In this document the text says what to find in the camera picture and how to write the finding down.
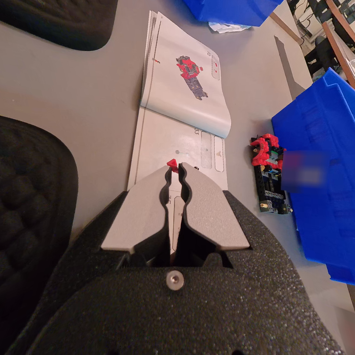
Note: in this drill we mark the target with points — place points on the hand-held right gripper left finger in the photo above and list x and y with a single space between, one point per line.
136 219

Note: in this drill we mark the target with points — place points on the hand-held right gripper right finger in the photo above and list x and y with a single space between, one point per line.
216 219

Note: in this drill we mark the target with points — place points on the red angled lego piece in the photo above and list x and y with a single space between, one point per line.
172 164

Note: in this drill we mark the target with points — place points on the red and black lego car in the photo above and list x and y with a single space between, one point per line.
266 166

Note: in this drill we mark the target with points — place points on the lego instruction booklet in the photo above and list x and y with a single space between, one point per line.
180 111

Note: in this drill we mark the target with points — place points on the black rounded object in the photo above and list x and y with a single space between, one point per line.
27 208
61 19

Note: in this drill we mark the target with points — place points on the blue divided storage bin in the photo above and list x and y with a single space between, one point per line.
319 180

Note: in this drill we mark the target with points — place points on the crumpled white plastic bag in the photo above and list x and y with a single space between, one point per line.
227 27

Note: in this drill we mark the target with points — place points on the black office chair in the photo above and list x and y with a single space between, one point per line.
319 52

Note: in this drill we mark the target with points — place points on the long brown-edged work table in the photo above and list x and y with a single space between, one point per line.
338 47

